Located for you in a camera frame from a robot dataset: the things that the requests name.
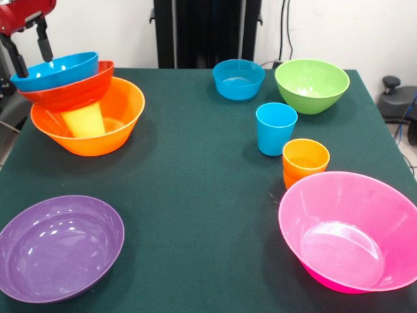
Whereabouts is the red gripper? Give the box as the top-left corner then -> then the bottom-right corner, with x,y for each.
0,0 -> 57,78

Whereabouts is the large blue bowl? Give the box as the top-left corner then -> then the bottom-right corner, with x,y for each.
9,51 -> 100,93

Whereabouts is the red bowl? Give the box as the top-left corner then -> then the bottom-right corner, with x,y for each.
18,60 -> 115,113

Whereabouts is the yellow cup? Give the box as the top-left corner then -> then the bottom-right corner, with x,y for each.
61,100 -> 107,138

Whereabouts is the black office chair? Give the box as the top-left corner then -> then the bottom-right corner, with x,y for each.
0,42 -> 45,131

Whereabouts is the orange bowl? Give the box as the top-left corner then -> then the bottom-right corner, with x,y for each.
30,76 -> 146,157

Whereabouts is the purple bowl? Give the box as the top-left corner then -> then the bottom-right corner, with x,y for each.
0,194 -> 126,304

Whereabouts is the small translucent blue bowl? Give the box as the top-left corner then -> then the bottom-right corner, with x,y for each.
212,59 -> 266,101

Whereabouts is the dark green table cloth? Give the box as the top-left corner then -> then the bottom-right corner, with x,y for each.
0,67 -> 417,313

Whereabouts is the blue cup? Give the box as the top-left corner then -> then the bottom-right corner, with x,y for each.
255,102 -> 298,157

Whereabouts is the green bowl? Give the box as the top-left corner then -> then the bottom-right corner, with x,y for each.
274,57 -> 351,115

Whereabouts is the orange cup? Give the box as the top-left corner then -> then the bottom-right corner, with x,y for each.
283,169 -> 307,190
282,138 -> 331,179

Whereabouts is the pink bowl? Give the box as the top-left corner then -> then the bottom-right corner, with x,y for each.
278,171 -> 417,295

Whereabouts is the black chair base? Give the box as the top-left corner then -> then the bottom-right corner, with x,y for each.
377,75 -> 417,147

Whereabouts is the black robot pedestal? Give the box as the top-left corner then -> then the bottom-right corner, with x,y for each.
149,0 -> 264,68

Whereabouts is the black wall cable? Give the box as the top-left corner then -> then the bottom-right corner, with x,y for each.
279,0 -> 294,62

